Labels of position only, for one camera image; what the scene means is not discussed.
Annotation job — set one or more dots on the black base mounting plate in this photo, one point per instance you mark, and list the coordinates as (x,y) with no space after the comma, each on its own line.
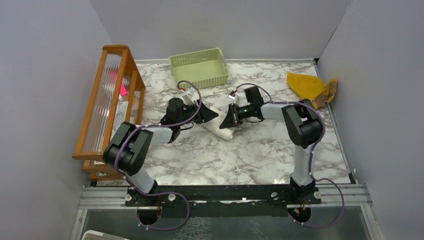
(220,201)

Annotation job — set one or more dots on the pink object in rack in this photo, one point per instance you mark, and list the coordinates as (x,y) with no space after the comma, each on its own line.
(123,92)

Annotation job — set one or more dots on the aluminium frame rail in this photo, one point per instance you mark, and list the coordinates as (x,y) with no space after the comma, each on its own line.
(346,212)

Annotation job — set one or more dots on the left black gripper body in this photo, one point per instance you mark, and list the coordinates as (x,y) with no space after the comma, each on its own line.
(189,114)

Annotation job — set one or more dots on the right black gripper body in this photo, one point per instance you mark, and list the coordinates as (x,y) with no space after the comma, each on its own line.
(245,111)

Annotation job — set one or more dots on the yellow towel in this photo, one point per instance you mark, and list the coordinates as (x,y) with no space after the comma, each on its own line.
(312,88)

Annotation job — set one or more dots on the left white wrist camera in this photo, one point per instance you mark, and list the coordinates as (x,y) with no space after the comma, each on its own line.
(188,96)

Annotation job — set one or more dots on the light green plastic basket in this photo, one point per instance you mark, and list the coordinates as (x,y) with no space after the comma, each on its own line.
(205,68)

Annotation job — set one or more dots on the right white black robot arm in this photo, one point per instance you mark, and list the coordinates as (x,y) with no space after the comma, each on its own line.
(304,125)

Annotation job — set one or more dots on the wooden rack with clear panel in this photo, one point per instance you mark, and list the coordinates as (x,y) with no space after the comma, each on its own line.
(106,110)

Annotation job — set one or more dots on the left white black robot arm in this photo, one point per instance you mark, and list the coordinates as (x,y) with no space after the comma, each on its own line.
(128,148)

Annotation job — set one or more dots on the white basket corner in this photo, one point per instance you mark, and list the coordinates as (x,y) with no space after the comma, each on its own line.
(96,235)

